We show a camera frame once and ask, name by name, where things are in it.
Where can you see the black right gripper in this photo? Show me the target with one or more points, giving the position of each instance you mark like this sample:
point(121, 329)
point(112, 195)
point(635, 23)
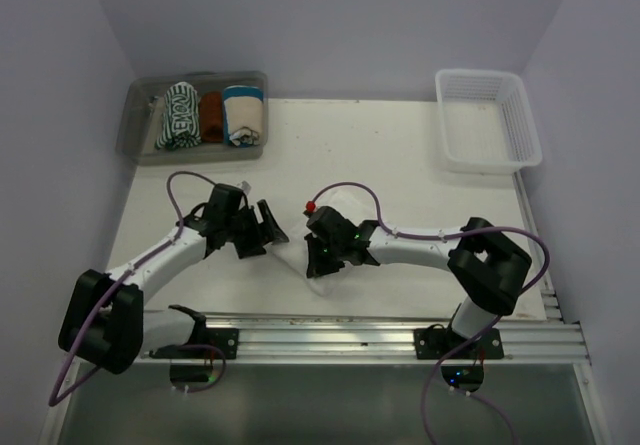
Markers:
point(316, 265)

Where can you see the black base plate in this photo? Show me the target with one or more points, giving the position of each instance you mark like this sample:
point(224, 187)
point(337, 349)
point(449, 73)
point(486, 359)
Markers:
point(434, 341)
point(226, 340)

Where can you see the clear grey plastic bin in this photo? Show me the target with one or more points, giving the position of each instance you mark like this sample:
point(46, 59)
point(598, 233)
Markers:
point(142, 115)

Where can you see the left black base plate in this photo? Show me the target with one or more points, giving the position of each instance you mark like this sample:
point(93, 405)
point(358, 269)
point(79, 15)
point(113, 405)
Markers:
point(226, 340)

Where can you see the brown rolled towel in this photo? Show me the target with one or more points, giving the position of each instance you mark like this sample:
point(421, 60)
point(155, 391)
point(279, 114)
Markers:
point(211, 119)

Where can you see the white plastic basket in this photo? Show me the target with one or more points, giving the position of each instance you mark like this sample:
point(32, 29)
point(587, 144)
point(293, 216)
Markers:
point(486, 125)

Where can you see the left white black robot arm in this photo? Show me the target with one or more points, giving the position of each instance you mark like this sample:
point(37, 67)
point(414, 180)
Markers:
point(106, 322)

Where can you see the aluminium mounting rail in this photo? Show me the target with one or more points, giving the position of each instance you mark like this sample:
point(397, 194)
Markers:
point(331, 340)

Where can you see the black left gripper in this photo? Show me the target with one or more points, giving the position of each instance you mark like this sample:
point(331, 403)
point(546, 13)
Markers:
point(262, 232)

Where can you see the beige teal rolled towel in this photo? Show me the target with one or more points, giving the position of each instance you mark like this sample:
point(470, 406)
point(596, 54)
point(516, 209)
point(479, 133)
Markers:
point(243, 113)

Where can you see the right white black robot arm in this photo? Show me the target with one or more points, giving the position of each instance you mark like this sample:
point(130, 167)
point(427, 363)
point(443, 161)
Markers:
point(489, 267)

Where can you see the green white striped towel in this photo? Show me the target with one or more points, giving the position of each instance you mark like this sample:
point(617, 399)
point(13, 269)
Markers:
point(180, 120)

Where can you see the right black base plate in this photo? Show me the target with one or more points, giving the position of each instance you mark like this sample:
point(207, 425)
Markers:
point(434, 341)

